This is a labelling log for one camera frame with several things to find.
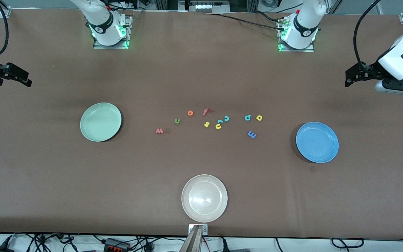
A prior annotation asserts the blue plate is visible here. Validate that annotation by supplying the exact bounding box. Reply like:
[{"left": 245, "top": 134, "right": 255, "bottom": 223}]
[{"left": 295, "top": 121, "right": 339, "bottom": 164}]

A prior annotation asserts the green plate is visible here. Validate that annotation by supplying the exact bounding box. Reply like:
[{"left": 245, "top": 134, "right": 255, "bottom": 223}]
[{"left": 80, "top": 102, "right": 122, "bottom": 142}]

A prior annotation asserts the grey control box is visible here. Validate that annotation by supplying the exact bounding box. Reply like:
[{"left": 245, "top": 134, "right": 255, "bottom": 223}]
[{"left": 186, "top": 0, "right": 231, "bottom": 14}]

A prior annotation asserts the black orange power strip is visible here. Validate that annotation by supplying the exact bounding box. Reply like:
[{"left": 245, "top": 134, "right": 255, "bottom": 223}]
[{"left": 103, "top": 238, "right": 131, "bottom": 252}]

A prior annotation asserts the beige plate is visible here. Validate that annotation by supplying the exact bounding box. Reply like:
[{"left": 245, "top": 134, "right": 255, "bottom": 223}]
[{"left": 181, "top": 174, "right": 228, "bottom": 223}]

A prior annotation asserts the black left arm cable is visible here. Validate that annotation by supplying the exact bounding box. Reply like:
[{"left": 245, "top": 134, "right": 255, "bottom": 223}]
[{"left": 353, "top": 0, "right": 382, "bottom": 67}]

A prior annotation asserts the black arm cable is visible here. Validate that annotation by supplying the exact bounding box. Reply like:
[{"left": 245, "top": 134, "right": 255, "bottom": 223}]
[
  {"left": 0, "top": 0, "right": 9, "bottom": 57},
  {"left": 353, "top": 0, "right": 382, "bottom": 67}
]

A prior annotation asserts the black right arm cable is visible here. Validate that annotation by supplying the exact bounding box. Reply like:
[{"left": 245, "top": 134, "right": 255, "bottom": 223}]
[{"left": 0, "top": 0, "right": 9, "bottom": 57}]

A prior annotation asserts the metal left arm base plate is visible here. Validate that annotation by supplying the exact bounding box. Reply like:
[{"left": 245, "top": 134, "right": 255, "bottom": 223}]
[{"left": 278, "top": 16, "right": 316, "bottom": 53}]

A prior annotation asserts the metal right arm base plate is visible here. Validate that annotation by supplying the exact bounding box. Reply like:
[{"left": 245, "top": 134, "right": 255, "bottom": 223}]
[{"left": 93, "top": 16, "right": 132, "bottom": 49}]

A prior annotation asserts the black cable on table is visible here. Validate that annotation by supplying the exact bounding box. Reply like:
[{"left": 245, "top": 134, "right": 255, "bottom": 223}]
[{"left": 207, "top": 13, "right": 288, "bottom": 31}]

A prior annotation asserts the black looped floor cable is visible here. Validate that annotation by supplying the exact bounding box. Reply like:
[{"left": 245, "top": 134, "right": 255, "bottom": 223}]
[{"left": 331, "top": 238, "right": 365, "bottom": 249}]

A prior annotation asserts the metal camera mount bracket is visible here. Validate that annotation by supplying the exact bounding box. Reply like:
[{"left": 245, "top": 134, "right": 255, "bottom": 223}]
[{"left": 188, "top": 224, "right": 208, "bottom": 236}]

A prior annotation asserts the grey camera pole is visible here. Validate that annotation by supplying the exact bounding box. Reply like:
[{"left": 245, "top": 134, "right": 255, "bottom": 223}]
[{"left": 179, "top": 225, "right": 203, "bottom": 252}]

